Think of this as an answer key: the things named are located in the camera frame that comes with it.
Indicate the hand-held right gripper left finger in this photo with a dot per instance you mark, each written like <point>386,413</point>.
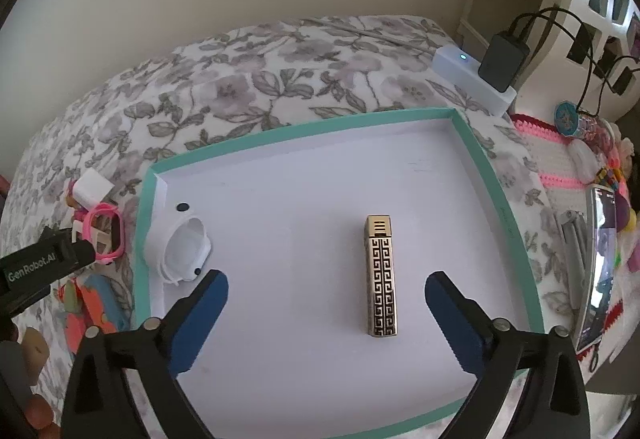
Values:
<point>200,319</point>

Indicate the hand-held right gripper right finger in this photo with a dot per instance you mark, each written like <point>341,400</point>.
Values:
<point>455,324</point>

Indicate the gold patterned lighter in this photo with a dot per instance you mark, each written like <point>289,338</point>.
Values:
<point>381,276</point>

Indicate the teal-rimmed white box lid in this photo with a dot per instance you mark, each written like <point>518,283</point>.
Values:
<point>310,199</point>

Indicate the person's left hand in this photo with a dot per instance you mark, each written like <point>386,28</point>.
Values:
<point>34,346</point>

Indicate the white round plastic case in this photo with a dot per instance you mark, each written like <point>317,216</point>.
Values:
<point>180,244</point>

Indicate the white charger adapter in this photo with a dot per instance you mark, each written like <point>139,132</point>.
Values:
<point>92,189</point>

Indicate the metal nail clipper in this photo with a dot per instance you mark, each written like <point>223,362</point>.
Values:
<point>572,231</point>

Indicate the smartphone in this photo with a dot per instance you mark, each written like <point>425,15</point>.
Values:
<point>597,264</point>

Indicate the pink crochet mat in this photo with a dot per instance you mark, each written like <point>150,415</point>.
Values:
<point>555,154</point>

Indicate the pile of colourful small toys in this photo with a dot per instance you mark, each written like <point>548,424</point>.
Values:
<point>617,169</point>

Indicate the blue round tin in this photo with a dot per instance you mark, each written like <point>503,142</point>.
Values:
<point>567,118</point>

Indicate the floral bedsheet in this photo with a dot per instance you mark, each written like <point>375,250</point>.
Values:
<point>225,84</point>

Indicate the white power station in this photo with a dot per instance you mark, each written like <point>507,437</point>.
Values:
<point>465,76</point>

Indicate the dark grey power bank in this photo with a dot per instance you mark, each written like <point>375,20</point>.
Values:
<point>502,61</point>

